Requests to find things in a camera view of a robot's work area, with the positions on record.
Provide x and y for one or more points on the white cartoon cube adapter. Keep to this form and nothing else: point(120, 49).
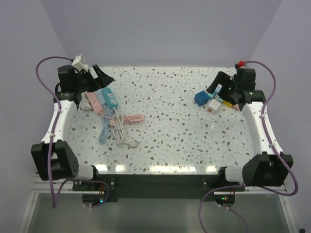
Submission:
point(213, 106)

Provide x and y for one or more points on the light blue power strip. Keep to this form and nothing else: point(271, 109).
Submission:
point(100, 97)

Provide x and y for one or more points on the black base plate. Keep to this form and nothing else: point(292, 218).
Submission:
point(180, 186)

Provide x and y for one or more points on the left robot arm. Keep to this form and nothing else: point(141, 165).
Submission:
point(53, 157)

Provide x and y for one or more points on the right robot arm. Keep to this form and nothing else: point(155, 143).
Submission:
point(269, 165)

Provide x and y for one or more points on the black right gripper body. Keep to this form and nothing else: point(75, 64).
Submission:
point(228, 94)

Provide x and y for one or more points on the yellow cube socket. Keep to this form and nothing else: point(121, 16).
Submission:
point(227, 104)

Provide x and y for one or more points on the pink power strip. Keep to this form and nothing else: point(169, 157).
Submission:
point(95, 103)

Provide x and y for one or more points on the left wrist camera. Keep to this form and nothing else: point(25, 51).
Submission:
point(79, 63)

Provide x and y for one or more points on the small blue charger plug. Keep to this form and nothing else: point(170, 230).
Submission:
point(217, 89)

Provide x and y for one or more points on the blue cube socket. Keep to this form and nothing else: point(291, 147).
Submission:
point(201, 98)

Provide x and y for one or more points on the pink cube socket adapter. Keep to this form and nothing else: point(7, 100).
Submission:
point(236, 107)

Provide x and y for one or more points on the teal power strip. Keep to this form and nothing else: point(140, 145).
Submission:
point(109, 98)

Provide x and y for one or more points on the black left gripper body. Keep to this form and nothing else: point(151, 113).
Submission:
point(86, 82)

